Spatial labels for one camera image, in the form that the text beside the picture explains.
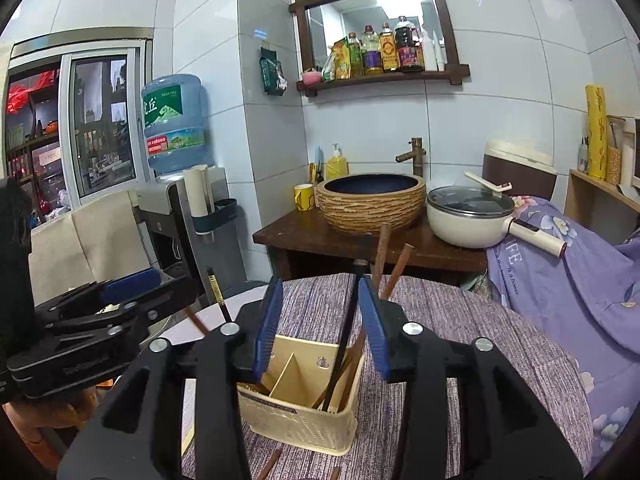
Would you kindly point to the dark soy sauce bottle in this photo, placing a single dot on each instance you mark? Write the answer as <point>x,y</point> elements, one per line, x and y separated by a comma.
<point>409,47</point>

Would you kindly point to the cream plastic utensil holder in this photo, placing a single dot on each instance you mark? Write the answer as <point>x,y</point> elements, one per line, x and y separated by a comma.
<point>300,430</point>

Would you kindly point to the brown chopsticks pair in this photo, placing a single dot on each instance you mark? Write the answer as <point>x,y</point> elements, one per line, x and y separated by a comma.
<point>402,260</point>

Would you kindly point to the brown white rice cooker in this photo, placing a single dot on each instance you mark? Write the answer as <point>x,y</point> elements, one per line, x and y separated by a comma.
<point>525,170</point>

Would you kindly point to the white rice paddle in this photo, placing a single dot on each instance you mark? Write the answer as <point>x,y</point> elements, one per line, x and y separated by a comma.
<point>482,181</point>

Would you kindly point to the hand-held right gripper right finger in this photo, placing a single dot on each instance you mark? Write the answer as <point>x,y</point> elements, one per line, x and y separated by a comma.
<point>372,330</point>

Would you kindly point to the yellow cup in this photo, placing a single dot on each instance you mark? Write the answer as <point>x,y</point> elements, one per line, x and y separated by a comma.
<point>303,197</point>

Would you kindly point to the purple grey striped tablecloth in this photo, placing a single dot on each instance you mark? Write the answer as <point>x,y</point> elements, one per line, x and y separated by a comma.
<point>500,360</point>

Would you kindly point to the green wall packet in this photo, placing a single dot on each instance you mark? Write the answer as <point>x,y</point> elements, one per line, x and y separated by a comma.
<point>272,72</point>

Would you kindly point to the blue water jug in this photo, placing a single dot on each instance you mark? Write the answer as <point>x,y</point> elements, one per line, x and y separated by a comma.
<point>172,120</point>

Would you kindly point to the white pot glass lid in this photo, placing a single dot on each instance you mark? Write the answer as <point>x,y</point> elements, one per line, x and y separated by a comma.
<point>460,225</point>

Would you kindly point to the sliding glass window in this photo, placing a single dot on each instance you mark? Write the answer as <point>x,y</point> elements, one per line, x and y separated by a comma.
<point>100,125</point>

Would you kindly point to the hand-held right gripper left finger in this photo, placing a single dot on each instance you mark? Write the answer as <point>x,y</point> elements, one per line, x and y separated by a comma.
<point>265,330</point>

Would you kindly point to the yellow cling film roll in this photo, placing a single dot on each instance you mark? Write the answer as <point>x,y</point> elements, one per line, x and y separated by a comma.
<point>596,135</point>

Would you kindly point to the dark brown chopstick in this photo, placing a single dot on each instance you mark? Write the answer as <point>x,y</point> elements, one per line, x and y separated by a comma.
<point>336,375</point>

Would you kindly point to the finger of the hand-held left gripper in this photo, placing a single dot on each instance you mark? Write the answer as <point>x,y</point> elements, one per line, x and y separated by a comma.
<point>165,300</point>
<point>132,282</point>

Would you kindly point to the dark wooden counter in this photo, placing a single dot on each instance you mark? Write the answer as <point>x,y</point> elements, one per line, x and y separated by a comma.
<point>300,245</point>

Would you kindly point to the bronze faucet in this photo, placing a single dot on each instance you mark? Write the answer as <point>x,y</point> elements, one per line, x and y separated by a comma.
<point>415,152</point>

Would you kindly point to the yellow seasoning packet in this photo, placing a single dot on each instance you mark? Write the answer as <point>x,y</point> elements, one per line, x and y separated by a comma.
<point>341,60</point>

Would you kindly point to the teal brush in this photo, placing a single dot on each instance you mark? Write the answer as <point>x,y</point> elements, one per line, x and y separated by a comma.
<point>319,165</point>

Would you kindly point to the yellow label sauce bottle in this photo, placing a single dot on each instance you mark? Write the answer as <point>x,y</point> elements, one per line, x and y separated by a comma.
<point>388,52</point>

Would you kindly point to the small clear bottle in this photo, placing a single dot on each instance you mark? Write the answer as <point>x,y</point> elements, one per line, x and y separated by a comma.
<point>583,157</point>

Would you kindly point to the grey water dispenser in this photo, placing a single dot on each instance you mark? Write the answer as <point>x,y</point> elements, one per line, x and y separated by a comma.
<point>170,240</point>

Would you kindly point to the wooden framed mirror shelf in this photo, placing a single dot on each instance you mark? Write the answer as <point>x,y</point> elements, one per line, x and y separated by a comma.
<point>385,79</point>

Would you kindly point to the orange snack bag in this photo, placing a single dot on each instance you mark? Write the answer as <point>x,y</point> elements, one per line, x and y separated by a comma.
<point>50,410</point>

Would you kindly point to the woven basin sink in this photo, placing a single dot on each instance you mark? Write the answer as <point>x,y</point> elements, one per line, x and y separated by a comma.
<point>370,210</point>

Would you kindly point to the purple label oil bottle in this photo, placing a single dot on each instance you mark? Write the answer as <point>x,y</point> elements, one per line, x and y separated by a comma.
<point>371,55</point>

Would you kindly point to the purple floral cloth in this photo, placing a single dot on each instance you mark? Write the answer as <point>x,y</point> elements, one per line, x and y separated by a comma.
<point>575,310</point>

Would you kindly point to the pink bowl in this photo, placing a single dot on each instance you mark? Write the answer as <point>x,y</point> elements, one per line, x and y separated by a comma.
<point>312,78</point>

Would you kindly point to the yellow soap pump bottle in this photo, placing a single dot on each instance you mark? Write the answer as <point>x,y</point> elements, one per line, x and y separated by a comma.
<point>337,165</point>

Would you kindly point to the teal white cup holder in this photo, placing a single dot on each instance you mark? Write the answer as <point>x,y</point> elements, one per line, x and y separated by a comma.
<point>220,217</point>

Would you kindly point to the glass jar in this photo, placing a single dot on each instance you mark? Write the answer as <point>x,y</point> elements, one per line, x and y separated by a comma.
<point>615,155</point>

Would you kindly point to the beige cloth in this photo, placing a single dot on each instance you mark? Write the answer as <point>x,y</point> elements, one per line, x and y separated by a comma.
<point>100,240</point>

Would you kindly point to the white squeeze bottle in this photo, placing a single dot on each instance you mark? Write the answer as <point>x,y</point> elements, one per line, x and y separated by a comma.
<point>434,52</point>

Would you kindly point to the light wooden shelf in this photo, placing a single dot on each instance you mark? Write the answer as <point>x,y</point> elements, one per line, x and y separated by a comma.
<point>595,205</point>

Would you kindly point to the brown wooden chopstick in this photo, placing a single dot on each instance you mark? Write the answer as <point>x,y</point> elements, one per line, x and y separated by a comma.
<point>270,465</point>
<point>196,321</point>
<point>382,250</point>
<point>334,474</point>

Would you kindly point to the green bottle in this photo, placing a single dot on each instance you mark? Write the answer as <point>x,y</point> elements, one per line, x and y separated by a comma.
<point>354,57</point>

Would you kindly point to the black chopstick gold band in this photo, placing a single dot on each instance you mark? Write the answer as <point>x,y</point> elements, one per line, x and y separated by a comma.
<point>217,292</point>

